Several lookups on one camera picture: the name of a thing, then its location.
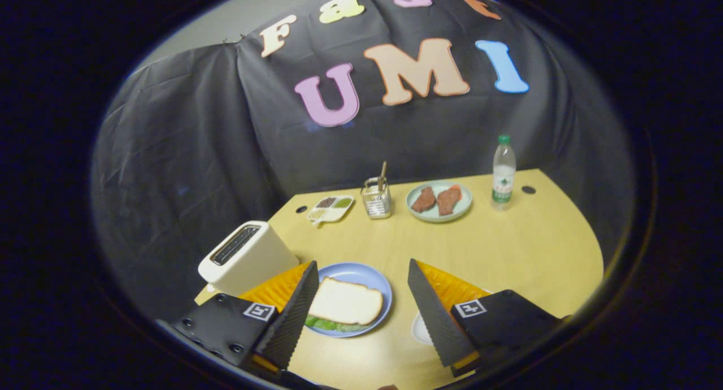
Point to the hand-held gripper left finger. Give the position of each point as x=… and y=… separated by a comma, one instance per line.
x=291, y=322

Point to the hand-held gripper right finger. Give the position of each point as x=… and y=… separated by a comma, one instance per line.
x=438, y=319

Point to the green lettuce leaf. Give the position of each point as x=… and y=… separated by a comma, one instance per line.
x=333, y=325

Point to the plain bread slice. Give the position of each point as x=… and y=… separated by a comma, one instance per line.
x=344, y=302

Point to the white plate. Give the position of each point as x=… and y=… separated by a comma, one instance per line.
x=421, y=329

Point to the white toaster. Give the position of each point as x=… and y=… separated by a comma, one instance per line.
x=254, y=265

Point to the blue plate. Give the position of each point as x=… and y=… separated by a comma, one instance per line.
x=356, y=272

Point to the pale green plate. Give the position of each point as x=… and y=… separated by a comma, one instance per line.
x=439, y=217

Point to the brown meat patty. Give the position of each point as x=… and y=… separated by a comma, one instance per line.
x=448, y=201
x=423, y=200

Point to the white divided dish with seeds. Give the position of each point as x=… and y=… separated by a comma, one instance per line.
x=330, y=209

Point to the clear water bottle green label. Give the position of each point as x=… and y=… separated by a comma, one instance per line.
x=502, y=181

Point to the black backdrop cloth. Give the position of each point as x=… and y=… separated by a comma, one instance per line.
x=226, y=152

